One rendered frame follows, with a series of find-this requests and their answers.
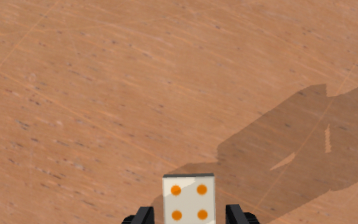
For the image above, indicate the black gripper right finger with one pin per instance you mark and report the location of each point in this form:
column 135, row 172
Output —
column 235, row 215

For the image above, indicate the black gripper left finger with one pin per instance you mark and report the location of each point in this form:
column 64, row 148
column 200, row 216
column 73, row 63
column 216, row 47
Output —
column 145, row 215

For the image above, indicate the white domino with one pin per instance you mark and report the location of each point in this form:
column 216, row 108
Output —
column 189, row 198

